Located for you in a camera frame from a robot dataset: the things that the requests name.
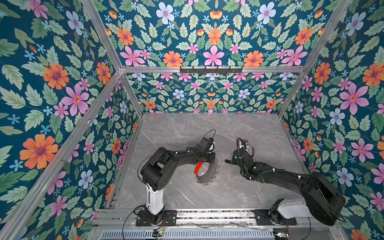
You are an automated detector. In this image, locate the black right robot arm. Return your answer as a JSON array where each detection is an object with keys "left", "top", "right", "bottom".
[{"left": 225, "top": 148, "right": 346, "bottom": 226}]

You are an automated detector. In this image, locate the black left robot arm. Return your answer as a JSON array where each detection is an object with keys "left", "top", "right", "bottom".
[{"left": 140, "top": 137, "right": 218, "bottom": 192}]

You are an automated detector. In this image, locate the aluminium horizontal back bar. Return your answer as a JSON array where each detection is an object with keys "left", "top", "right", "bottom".
[{"left": 120, "top": 66, "right": 304, "bottom": 74}]

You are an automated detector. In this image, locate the aluminium left side bar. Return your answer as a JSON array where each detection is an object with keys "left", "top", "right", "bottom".
[{"left": 0, "top": 70, "right": 124, "bottom": 240}]

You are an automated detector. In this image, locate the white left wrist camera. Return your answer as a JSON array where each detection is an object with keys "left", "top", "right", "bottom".
[{"left": 209, "top": 143, "right": 215, "bottom": 151}]

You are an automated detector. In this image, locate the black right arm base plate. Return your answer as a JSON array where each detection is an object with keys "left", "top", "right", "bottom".
[{"left": 252, "top": 209, "right": 297, "bottom": 226}]

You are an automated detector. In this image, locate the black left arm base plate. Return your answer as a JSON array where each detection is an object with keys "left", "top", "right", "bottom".
[{"left": 136, "top": 210, "right": 178, "bottom": 227}]

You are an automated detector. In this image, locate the aluminium corner post right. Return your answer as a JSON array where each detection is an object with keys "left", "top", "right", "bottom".
[{"left": 278, "top": 0, "right": 353, "bottom": 119}]

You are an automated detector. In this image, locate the aluminium corner post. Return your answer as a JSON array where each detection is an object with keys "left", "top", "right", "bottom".
[
  {"left": 82, "top": 0, "right": 143, "bottom": 119},
  {"left": 278, "top": 0, "right": 353, "bottom": 119}
]

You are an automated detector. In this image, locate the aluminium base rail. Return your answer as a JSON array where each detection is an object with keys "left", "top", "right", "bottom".
[{"left": 94, "top": 209, "right": 327, "bottom": 228}]

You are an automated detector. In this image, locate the white perforated cable tray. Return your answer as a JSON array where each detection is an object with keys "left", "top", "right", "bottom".
[{"left": 101, "top": 229, "right": 275, "bottom": 240}]

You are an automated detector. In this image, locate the aluminium corner post left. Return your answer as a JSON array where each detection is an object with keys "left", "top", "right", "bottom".
[{"left": 82, "top": 0, "right": 143, "bottom": 119}]

